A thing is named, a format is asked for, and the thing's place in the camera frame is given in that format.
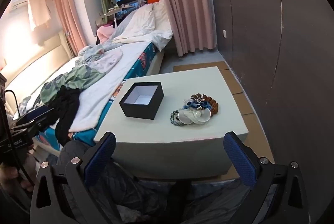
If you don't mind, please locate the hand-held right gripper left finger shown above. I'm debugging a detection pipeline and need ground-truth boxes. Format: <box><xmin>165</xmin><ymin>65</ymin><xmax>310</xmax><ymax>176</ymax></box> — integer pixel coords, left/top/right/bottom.
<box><xmin>30</xmin><ymin>132</ymin><xmax>116</xmax><ymax>224</ymax></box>

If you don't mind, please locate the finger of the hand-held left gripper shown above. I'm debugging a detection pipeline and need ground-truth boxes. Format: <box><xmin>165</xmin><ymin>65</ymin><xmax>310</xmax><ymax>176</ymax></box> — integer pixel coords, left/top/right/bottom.
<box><xmin>12</xmin><ymin>107</ymin><xmax>56</xmax><ymax>136</ymax></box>

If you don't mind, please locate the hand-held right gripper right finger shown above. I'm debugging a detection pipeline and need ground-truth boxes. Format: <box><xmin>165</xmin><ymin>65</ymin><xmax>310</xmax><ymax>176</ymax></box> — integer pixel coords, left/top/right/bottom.
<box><xmin>224</xmin><ymin>132</ymin><xmax>312</xmax><ymax>224</ymax></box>

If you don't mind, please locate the brown bead bracelet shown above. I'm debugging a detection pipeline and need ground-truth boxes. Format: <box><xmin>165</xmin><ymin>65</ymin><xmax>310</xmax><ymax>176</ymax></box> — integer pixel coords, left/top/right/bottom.
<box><xmin>190</xmin><ymin>94</ymin><xmax>220</xmax><ymax>118</ymax></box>

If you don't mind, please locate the black gift box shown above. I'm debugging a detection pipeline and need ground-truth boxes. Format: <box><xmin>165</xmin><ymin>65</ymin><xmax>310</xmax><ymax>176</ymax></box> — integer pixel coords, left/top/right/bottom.
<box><xmin>119</xmin><ymin>81</ymin><xmax>164</xmax><ymax>120</ymax></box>

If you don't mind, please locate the blue bead bracelet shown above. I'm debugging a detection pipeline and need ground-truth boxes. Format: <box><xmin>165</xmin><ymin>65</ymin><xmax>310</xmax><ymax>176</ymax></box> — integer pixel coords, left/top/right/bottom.
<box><xmin>186</xmin><ymin>99</ymin><xmax>210</xmax><ymax>111</ymax></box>

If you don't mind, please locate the person's left hand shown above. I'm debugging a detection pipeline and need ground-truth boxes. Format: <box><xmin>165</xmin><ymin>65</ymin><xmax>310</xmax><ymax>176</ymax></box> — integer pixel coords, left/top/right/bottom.
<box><xmin>0</xmin><ymin>153</ymin><xmax>36</xmax><ymax>192</ymax></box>

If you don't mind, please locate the black clothing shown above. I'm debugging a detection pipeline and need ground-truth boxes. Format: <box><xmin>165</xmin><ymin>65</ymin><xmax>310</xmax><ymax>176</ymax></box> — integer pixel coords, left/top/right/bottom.
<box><xmin>53</xmin><ymin>86</ymin><xmax>80</xmax><ymax>147</ymax></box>

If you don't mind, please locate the white fleece blanket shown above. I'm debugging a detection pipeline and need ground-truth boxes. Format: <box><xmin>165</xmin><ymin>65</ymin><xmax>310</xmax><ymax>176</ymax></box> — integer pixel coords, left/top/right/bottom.
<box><xmin>5</xmin><ymin>41</ymin><xmax>152</xmax><ymax>134</ymax></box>

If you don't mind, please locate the cardboard floor sheet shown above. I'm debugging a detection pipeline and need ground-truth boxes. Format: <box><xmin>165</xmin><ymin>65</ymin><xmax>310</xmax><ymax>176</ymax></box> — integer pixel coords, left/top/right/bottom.
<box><xmin>172</xmin><ymin>61</ymin><xmax>275</xmax><ymax>181</ymax></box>

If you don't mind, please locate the white low table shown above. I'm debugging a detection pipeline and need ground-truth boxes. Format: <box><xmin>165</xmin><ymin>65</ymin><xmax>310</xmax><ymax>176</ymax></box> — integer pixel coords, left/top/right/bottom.
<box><xmin>93</xmin><ymin>66</ymin><xmax>249</xmax><ymax>176</ymax></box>

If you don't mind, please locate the cream hanging cloth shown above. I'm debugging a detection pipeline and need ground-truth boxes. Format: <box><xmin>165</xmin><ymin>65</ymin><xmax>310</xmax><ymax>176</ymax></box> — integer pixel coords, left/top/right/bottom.
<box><xmin>25</xmin><ymin>0</ymin><xmax>52</xmax><ymax>32</ymax></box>

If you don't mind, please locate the pink garment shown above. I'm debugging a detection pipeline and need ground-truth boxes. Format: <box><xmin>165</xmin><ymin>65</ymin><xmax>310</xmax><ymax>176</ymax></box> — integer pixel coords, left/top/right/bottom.
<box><xmin>96</xmin><ymin>25</ymin><xmax>116</xmax><ymax>42</ymax></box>

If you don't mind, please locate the plush toy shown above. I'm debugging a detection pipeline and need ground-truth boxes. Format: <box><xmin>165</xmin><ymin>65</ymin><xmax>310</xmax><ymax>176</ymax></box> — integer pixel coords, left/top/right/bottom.
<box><xmin>95</xmin><ymin>13</ymin><xmax>108</xmax><ymax>28</ymax></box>

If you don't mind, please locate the white air conditioner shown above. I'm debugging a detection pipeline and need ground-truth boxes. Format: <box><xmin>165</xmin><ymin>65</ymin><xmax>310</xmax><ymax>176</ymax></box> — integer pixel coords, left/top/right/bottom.
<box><xmin>10</xmin><ymin>0</ymin><xmax>54</xmax><ymax>10</ymax></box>

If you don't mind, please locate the white side table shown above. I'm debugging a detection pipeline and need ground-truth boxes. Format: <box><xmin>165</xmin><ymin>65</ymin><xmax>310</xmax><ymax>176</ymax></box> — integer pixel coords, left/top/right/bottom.
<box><xmin>103</xmin><ymin>3</ymin><xmax>139</xmax><ymax>27</ymax></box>

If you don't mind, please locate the white duvet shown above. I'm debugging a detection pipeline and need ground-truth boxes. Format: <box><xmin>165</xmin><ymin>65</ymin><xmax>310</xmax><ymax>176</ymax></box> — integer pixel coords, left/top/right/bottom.
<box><xmin>112</xmin><ymin>2</ymin><xmax>174</xmax><ymax>51</ymax></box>

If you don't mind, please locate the black cable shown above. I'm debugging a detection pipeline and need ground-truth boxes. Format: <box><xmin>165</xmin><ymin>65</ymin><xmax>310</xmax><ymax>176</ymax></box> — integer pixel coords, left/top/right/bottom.
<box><xmin>4</xmin><ymin>90</ymin><xmax>35</xmax><ymax>186</ymax></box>

